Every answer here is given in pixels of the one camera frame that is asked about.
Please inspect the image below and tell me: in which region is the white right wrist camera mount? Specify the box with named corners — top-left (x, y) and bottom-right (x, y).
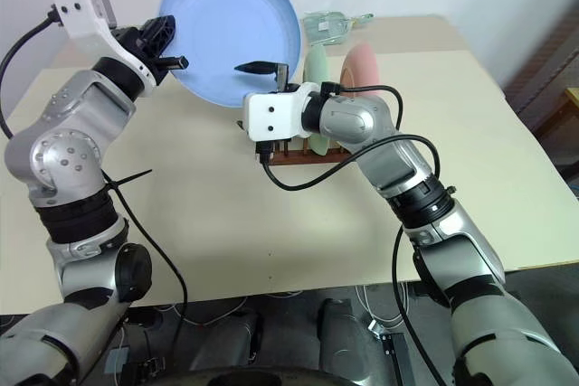
top-left (242, 62), bottom-right (320, 142)

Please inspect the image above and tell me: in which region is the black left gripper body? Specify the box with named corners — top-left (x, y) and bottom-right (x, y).
top-left (110, 24), bottom-right (160, 74)

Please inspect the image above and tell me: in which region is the green plate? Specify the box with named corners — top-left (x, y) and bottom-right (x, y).
top-left (301, 45), bottom-right (341, 156)

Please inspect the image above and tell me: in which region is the black zip tie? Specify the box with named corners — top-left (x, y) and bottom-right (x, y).
top-left (104, 168), bottom-right (154, 189)

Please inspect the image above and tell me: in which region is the wooden dish rack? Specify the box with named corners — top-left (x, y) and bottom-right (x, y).
top-left (236, 118), bottom-right (359, 166)

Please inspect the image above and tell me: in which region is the pink plate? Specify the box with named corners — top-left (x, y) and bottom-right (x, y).
top-left (338, 41), bottom-right (379, 100)

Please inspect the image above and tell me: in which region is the small black device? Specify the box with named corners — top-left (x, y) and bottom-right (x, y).
top-left (121, 355), bottom-right (165, 383)

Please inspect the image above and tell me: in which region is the clear plastic bag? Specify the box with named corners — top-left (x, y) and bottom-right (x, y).
top-left (301, 10), bottom-right (376, 47)

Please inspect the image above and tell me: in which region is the dark rounded shape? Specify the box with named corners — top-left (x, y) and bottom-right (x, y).
top-left (188, 307), bottom-right (264, 374)
top-left (316, 297), bottom-right (395, 382)

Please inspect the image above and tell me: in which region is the small grey box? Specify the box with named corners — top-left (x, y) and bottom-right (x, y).
top-left (105, 344), bottom-right (131, 374)

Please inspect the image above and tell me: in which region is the white floor cable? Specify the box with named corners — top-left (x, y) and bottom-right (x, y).
top-left (355, 283), bottom-right (411, 334)
top-left (156, 296), bottom-right (249, 327)

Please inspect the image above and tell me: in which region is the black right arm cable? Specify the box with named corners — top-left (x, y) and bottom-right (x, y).
top-left (255, 81), bottom-right (453, 386)

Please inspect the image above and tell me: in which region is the blue plate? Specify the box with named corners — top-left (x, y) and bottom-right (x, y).
top-left (157, 0), bottom-right (303, 109)

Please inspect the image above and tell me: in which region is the left gripper ribbed black finger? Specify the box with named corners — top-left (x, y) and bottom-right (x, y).
top-left (143, 14), bottom-right (177, 58)

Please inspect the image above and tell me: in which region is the right gripper pointed black finger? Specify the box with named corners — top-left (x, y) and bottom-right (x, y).
top-left (233, 60), bottom-right (279, 75)

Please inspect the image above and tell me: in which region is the black box with silver connector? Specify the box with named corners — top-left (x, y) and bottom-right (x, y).
top-left (368, 320), bottom-right (418, 386)

